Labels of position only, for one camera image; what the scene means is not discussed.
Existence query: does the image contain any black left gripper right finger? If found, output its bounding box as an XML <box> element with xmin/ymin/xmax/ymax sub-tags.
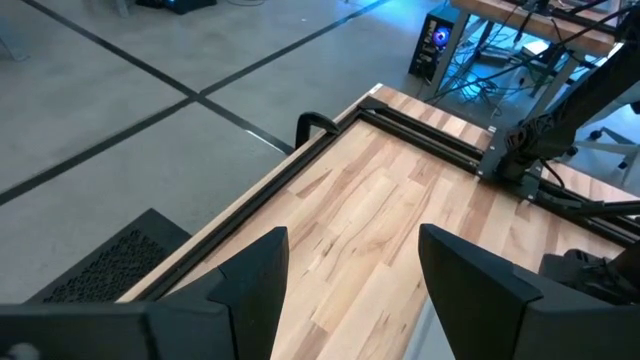
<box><xmin>418</xmin><ymin>223</ymin><xmax>546</xmax><ymax>360</ymax></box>

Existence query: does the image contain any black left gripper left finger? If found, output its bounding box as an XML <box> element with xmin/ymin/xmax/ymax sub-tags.
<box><xmin>144</xmin><ymin>226</ymin><xmax>291</xmax><ymax>360</ymax></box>

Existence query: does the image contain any white paper sheet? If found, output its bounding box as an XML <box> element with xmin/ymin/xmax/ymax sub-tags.
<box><xmin>402</xmin><ymin>298</ymin><xmax>454</xmax><ymax>360</ymax></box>

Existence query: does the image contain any grey office chair base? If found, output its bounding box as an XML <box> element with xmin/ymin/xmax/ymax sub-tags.
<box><xmin>568</xmin><ymin>125</ymin><xmax>640</xmax><ymax>172</ymax></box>

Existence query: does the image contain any black perforated vent grille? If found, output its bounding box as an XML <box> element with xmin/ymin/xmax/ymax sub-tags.
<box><xmin>27</xmin><ymin>208</ymin><xmax>193</xmax><ymax>305</ymax></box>

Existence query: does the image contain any black curved clamp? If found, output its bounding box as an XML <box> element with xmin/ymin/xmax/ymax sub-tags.
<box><xmin>294</xmin><ymin>111</ymin><xmax>342</xmax><ymax>151</ymax></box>

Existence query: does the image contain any wooden workbench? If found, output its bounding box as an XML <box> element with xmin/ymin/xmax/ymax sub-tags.
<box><xmin>419</xmin><ymin>0</ymin><xmax>632</xmax><ymax>119</ymax></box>

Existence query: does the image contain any black computer tower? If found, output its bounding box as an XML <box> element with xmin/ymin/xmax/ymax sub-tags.
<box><xmin>407</xmin><ymin>3</ymin><xmax>462</xmax><ymax>84</ymax></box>

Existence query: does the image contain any black aluminium table frame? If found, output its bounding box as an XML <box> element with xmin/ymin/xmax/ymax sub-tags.
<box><xmin>130</xmin><ymin>95</ymin><xmax>640</xmax><ymax>304</ymax></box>

